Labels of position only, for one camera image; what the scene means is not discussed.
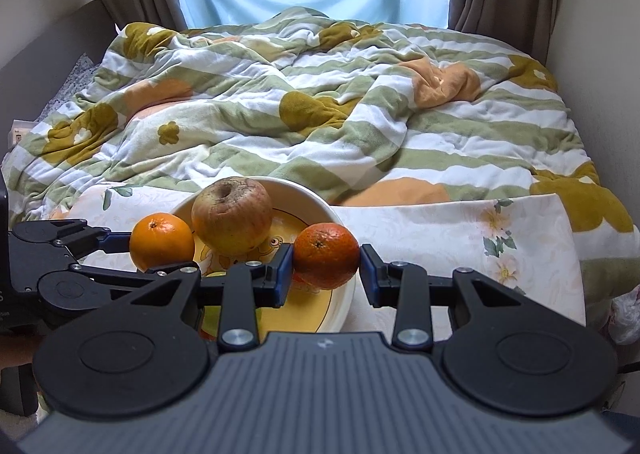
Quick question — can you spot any green striped floral blanket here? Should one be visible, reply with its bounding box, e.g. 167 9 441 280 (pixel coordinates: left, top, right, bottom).
0 6 640 316

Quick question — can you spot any orange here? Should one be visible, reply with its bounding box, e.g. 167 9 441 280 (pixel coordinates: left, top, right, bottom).
129 213 196 273

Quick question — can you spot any large yellow-red apple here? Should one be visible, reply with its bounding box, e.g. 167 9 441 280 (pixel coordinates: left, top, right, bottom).
191 177 274 256

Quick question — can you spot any cream cartoon print plate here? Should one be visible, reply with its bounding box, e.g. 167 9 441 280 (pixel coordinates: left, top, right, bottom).
170 176 357 335

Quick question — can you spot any small mandarin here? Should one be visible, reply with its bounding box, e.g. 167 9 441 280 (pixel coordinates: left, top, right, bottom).
292 223 361 290

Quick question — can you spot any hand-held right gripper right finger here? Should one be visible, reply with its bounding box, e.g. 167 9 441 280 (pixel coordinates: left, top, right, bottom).
360 244 538 349

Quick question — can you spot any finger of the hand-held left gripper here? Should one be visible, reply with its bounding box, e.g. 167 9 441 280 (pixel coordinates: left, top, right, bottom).
10 218 132 261
39 264 173 306

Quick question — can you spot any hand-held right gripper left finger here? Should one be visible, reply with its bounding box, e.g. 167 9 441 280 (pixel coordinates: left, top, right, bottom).
107 244 294 350

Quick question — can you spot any white plastic bag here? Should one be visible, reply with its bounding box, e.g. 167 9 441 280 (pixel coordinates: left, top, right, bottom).
606 284 640 346

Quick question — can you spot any person's left forearm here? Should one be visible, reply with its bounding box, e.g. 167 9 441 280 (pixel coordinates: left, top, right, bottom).
0 334 41 371

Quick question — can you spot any grey headboard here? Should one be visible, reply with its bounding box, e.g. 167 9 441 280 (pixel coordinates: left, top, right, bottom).
0 0 117 136

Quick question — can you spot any grey patterned pillow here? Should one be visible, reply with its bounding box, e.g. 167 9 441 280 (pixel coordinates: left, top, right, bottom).
47 53 109 121

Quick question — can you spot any floral tablecloth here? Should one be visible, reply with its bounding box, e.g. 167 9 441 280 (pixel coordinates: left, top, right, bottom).
50 179 589 335

